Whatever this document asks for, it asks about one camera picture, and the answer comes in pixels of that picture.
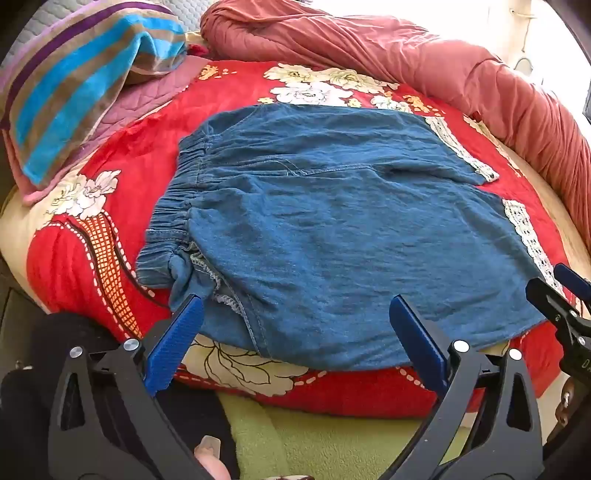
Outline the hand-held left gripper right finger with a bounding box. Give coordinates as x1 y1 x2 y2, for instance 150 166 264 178
389 295 546 480

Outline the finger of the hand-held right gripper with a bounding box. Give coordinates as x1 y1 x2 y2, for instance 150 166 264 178
553 263 584 306
525 277 591 384

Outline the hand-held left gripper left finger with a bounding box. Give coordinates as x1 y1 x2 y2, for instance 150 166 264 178
46 295 206 480

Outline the blue denim pants lace trim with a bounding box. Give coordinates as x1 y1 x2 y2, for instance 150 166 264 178
136 105 575 372

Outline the person's left hand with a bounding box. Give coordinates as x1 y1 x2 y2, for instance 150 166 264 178
194 436 232 480

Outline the green cloth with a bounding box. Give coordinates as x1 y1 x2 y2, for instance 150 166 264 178
217 392 467 480

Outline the dark bedside cabinet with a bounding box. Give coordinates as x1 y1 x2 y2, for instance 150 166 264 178
0 272 51 370

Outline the red floral blanket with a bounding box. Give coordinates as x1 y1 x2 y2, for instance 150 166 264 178
25 58 583 418

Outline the pink quilted cloth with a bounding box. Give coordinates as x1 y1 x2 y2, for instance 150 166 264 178
9 58 208 206

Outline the striped blue brown towel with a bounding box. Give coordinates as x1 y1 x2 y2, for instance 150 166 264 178
0 0 188 188

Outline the salmon pink quilt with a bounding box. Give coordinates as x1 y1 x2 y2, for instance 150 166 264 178
199 0 591 252

